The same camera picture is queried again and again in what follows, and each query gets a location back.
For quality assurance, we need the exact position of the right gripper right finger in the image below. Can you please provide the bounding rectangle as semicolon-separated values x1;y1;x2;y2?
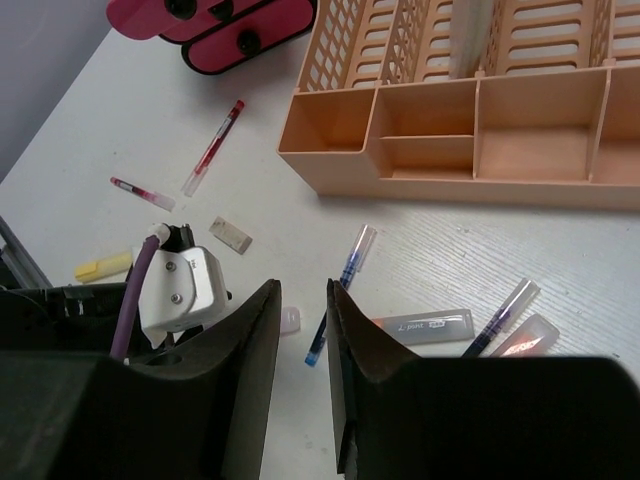
326;280;639;479

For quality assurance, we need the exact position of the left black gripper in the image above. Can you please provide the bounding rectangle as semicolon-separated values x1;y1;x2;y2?
1;283;125;368

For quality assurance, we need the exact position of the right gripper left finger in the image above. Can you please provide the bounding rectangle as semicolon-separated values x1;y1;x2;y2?
1;280;281;479

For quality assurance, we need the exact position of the dark purple gel pen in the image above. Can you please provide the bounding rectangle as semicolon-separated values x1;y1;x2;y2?
461;278;540;358

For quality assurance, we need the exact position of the yellow orange highlighter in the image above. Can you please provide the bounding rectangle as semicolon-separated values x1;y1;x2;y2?
490;314;560;357

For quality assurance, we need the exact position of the black pink drawer unit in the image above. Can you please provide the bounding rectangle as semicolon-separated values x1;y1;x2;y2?
106;0;318;75

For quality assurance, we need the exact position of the flat red gel pen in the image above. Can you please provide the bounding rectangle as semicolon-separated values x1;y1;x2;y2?
110;177;175;212

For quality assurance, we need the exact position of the grey eraser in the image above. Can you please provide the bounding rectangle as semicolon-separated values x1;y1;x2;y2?
209;216;252;255

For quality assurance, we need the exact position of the blue gel pen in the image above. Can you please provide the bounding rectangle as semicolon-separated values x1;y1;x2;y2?
305;224;377;367

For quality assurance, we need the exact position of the upright red gel pen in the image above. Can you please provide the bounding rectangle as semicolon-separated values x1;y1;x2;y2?
181;100;245;198

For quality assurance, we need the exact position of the orange plastic file organizer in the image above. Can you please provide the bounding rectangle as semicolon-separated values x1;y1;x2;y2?
278;1;639;211

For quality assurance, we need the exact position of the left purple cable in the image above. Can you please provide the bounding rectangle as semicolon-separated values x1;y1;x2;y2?
108;234;161;361

